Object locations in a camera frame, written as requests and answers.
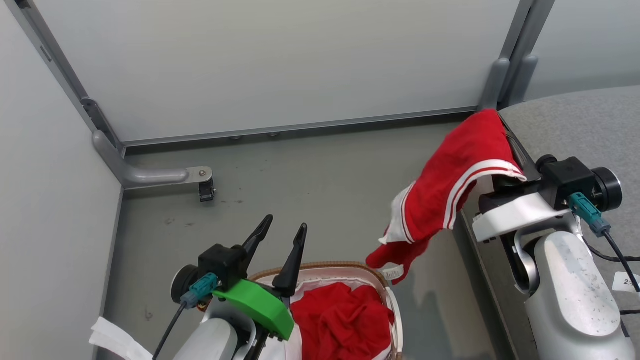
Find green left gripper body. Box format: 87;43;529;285
212;279;296;341

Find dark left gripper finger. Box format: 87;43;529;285
272;223;308;298
242;215;274;266

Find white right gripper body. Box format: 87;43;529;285
472;172;571;243

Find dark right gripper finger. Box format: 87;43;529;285
499;117;541;182

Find red shorts with white stripes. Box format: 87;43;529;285
366;109;527;285

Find plain red garment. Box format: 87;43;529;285
290;282;396;360

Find white basket with brown rim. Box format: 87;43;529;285
247;261;405;360

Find grey fabric sofa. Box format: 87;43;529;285
457;85;640;360

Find grey metal partition foot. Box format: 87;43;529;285
92;130;214;191

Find white paper label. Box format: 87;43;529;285
612;271;640;293

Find white folded fabric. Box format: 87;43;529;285
89;316;153;360

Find black cable with teal plug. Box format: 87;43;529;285
152;272;221;360
569;192;640;296

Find grey double partition post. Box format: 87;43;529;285
477;0;556;112

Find grey partition bottom rail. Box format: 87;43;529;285
122;106;478;147

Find grey slanted partition post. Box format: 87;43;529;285
5;0;126;151

